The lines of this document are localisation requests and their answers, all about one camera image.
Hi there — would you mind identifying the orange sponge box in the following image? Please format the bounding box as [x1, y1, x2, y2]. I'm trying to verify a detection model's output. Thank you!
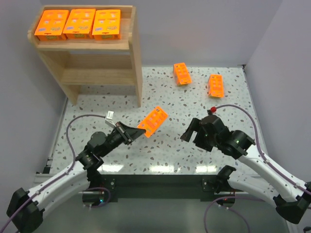
[92, 9, 121, 40]
[207, 74, 224, 98]
[63, 9, 96, 39]
[34, 10, 69, 41]
[138, 106, 168, 138]
[173, 63, 192, 86]

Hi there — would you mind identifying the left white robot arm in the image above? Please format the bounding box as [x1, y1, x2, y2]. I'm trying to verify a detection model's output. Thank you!
[6, 122, 146, 233]

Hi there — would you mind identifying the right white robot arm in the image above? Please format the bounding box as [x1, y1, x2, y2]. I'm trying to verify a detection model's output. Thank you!
[180, 115, 311, 224]

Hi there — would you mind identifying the wooden two-tier shelf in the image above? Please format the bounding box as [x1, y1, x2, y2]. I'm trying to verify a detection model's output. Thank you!
[27, 5, 143, 106]

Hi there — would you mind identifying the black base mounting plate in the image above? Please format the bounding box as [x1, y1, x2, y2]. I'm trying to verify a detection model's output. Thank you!
[90, 175, 235, 202]

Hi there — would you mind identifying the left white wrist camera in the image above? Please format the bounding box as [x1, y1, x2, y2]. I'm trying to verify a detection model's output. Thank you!
[105, 111, 116, 128]

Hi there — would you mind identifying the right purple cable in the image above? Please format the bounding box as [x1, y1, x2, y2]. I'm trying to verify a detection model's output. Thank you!
[203, 104, 311, 233]

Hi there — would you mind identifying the purple cable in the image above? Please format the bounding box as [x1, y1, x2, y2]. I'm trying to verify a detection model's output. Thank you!
[0, 110, 112, 233]
[203, 104, 311, 233]

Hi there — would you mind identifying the aluminium rail frame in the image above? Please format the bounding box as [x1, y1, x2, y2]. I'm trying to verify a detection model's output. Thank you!
[18, 65, 298, 233]

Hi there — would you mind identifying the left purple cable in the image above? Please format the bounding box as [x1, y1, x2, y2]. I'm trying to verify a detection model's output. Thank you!
[0, 110, 112, 233]

